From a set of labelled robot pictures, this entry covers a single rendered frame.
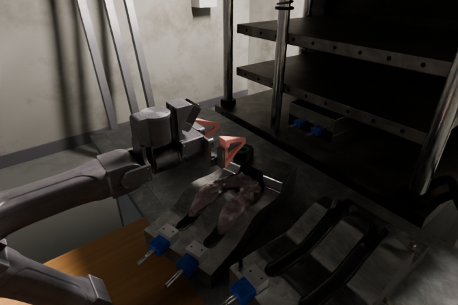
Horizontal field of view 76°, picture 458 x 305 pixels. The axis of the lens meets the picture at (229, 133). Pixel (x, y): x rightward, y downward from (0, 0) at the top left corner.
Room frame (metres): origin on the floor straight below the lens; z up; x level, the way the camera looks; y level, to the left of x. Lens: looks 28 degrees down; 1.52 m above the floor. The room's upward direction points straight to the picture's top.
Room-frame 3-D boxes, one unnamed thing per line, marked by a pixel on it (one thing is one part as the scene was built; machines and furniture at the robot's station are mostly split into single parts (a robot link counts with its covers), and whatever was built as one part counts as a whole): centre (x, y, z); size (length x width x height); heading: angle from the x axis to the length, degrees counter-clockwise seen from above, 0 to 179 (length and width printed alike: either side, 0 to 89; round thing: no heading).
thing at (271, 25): (1.56, -0.67, 1.26); 1.10 x 0.74 x 0.05; 37
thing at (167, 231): (0.57, 0.20, 0.85); 0.13 x 0.05 x 0.05; 144
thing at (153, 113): (0.48, 0.16, 1.24); 0.12 x 0.09 x 0.12; 128
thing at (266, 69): (1.56, -0.67, 1.01); 1.10 x 0.74 x 0.05; 37
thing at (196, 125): (0.61, 0.05, 1.20); 0.09 x 0.07 x 0.07; 128
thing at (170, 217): (0.77, 0.00, 0.85); 0.50 x 0.26 x 0.11; 144
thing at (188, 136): (0.54, 0.09, 1.26); 0.07 x 0.06 x 0.11; 38
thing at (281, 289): (0.53, -0.28, 0.87); 0.50 x 0.26 x 0.14; 127
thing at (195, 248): (0.51, 0.11, 0.85); 0.13 x 0.05 x 0.05; 144
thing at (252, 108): (1.53, -0.63, 0.75); 1.30 x 0.84 x 0.06; 37
